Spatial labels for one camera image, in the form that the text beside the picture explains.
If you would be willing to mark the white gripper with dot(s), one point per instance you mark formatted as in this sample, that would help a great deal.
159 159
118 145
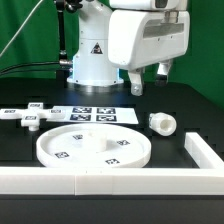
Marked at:
137 39

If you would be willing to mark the white round table top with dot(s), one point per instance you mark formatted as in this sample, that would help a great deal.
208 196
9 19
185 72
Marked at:
93 146

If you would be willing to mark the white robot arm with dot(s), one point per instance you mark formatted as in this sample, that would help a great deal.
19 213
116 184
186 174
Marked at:
92 70

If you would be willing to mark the white marker sheet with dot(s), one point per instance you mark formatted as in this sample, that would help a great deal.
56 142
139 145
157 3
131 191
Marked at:
97 114

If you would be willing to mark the white L-shaped fence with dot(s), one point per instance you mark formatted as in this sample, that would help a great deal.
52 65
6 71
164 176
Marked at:
206 179

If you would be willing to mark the white cross-shaped table base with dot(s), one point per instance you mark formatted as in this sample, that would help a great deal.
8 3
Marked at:
31 116

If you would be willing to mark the black camera stand pole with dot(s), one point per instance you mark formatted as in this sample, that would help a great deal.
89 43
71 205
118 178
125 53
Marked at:
70 6

